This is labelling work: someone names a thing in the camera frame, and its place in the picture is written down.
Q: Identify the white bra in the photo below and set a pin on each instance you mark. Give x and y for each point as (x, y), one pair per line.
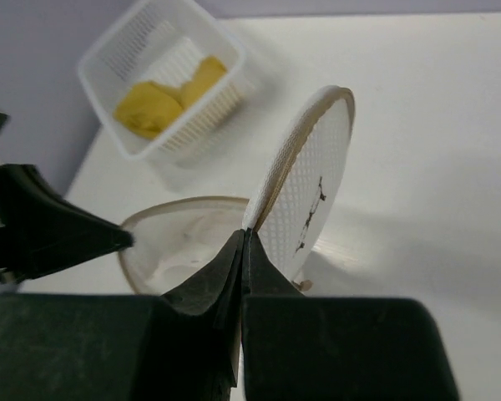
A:
(196, 245)

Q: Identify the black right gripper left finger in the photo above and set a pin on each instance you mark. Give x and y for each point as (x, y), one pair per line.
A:
(182, 345)

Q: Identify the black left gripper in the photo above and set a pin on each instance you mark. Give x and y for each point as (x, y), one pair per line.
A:
(40, 232)

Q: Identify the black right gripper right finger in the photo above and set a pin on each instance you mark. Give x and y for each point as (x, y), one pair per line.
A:
(335, 348)

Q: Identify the round mesh laundry bag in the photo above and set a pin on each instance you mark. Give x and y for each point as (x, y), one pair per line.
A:
(288, 210)

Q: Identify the white plastic mesh basket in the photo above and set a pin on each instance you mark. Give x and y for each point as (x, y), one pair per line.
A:
(162, 78)

